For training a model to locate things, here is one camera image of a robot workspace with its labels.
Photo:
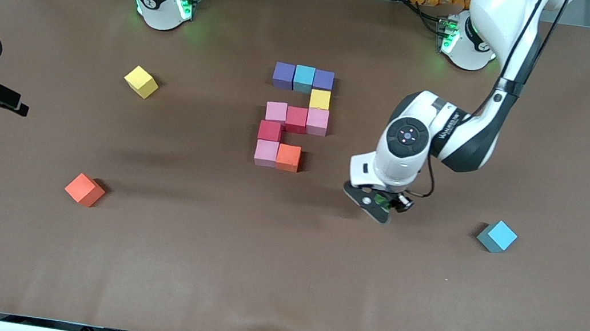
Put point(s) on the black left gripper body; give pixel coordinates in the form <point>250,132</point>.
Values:
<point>397,201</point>

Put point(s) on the green foam cube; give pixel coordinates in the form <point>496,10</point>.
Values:
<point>380,201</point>

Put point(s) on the pink foam cube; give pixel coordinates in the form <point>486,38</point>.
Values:
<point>266,153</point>
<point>317,122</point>
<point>276,111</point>

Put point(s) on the orange foam cube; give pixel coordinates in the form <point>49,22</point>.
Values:
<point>288,157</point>
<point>84,189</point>

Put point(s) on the yellow foam cube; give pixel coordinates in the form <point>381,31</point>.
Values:
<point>140,80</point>
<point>320,100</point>

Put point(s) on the crimson foam cube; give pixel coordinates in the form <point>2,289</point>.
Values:
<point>270,130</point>
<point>296,119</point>

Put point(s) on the purple foam cube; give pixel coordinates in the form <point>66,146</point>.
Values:
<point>323,79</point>
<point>283,74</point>

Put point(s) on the light blue foam cube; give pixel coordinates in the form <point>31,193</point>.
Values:
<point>304,77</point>
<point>498,236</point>

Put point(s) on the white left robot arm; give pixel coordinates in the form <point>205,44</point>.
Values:
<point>396,162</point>

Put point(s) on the large paper table cover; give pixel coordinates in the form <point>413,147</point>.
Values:
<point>257,270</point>

